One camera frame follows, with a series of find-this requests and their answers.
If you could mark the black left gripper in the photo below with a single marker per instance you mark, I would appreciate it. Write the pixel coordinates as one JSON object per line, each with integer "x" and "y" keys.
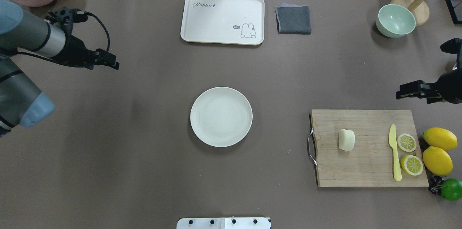
{"x": 75, "y": 52}

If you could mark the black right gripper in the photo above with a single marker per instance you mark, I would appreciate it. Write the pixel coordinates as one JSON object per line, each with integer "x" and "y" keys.
{"x": 451, "y": 85}

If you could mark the cream round plate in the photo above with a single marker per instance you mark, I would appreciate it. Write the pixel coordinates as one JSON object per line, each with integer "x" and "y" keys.
{"x": 221, "y": 117}

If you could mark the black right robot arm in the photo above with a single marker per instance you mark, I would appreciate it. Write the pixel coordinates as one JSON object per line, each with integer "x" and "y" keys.
{"x": 453, "y": 46}

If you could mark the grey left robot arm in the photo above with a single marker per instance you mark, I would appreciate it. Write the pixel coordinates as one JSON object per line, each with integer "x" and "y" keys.
{"x": 51, "y": 39}

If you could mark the cream rabbit serving tray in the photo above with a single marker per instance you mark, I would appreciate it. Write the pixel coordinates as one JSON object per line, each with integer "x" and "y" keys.
{"x": 239, "y": 22}

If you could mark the whole yellow lemon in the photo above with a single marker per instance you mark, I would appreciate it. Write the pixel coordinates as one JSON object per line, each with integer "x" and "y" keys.
{"x": 437, "y": 161}
{"x": 440, "y": 138}

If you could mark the lemon half upper slice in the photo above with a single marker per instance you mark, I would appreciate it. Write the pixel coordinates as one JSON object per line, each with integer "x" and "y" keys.
{"x": 407, "y": 142}

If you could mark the lemon half slice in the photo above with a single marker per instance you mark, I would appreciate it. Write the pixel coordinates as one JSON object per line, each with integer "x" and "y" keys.
{"x": 412, "y": 165}
{"x": 407, "y": 142}

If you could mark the mint green bowl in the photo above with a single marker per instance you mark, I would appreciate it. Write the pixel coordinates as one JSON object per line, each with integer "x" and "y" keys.
{"x": 395, "y": 21}

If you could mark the lemon half lower slice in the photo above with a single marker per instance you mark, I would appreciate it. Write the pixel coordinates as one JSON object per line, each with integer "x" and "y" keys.
{"x": 412, "y": 165}

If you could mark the yellow plastic knife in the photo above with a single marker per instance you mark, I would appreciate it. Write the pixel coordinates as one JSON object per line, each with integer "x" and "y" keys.
{"x": 392, "y": 142}

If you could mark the bamboo cutting board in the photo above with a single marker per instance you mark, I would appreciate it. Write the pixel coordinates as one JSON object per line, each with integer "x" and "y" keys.
{"x": 369, "y": 164}

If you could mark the dark grapes bunch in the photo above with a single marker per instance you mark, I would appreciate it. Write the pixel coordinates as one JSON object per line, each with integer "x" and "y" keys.
{"x": 435, "y": 183}

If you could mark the green lime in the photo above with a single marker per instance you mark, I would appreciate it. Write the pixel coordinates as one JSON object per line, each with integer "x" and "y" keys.
{"x": 451, "y": 189}

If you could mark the folded grey cloth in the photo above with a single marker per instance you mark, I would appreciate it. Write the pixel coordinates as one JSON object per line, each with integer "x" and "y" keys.
{"x": 293, "y": 19}

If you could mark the black frame at edge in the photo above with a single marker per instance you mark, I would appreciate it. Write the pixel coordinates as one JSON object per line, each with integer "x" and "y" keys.
{"x": 454, "y": 9}

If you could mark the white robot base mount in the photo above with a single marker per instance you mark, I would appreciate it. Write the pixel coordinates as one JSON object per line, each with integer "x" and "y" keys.
{"x": 224, "y": 223}

